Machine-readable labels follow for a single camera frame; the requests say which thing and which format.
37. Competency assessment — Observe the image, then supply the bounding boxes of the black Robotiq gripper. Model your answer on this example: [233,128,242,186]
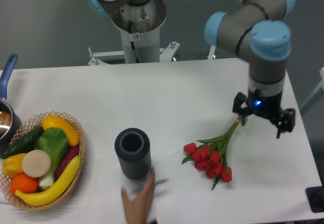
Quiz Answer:
[232,89,296,139]

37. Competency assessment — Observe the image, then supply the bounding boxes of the red tulip bouquet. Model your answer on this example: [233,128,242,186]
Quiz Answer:
[181,116,242,190]

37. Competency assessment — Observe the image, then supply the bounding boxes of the dark grey ribbed vase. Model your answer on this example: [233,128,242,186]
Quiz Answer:
[114,128,151,180]

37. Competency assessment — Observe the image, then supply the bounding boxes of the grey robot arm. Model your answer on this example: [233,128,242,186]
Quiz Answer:
[86,0,296,133]

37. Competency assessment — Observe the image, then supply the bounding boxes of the bare human hand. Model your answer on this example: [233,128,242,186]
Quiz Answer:
[121,168,155,224]

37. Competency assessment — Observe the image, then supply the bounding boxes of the black device at table edge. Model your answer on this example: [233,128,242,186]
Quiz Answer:
[305,186,324,213]

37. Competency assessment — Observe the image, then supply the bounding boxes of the purple sweet potato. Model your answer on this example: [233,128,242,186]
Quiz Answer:
[55,146,79,179]

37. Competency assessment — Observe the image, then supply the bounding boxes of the green bok choy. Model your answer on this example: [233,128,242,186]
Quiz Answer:
[33,128,68,190]

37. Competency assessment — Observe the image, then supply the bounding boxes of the yellow squash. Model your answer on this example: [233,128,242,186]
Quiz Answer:
[42,115,80,146]

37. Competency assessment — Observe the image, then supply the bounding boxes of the woven wicker basket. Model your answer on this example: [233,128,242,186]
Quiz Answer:
[1,111,86,211]

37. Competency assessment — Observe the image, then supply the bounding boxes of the beige round slice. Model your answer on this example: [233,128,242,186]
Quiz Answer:
[22,150,51,178]

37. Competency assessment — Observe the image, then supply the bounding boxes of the dark green cucumber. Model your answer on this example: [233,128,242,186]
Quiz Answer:
[1,127,44,159]

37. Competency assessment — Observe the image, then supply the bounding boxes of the yellow banana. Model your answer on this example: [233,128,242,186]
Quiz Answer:
[15,156,81,207]

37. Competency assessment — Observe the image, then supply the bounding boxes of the orange fruit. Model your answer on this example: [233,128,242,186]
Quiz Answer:
[10,173,38,196]

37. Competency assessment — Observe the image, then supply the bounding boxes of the yellow bell pepper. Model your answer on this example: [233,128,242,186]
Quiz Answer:
[2,153,27,178]

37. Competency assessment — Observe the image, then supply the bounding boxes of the white metal frame right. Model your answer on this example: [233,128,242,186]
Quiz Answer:
[300,67,323,116]

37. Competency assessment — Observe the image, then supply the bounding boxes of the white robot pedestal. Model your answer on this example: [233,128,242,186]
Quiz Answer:
[87,0,218,66]

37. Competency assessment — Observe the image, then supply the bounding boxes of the blue handled saucepan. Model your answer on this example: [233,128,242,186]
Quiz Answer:
[1,54,21,154]

